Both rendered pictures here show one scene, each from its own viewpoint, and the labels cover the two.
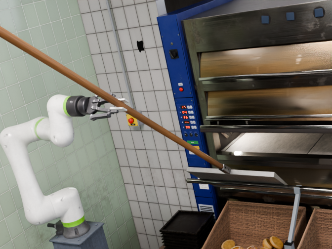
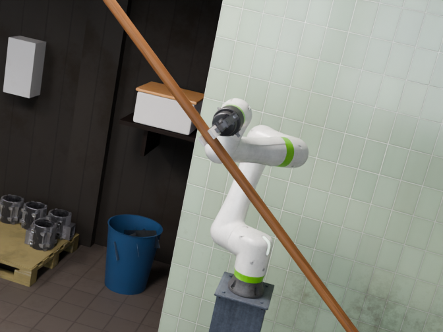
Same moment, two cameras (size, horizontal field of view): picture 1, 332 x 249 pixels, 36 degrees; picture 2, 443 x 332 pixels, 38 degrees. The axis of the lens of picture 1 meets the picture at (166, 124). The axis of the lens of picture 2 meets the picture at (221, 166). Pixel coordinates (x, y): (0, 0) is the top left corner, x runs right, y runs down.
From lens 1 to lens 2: 1.99 m
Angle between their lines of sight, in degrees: 62
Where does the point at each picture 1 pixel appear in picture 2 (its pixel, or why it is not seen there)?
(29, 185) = (232, 195)
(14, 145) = not seen: hidden behind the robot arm
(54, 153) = (389, 228)
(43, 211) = (219, 231)
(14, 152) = not seen: hidden behind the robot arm
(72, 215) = (239, 263)
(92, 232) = (241, 301)
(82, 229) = (239, 289)
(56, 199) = (238, 232)
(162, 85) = not seen: outside the picture
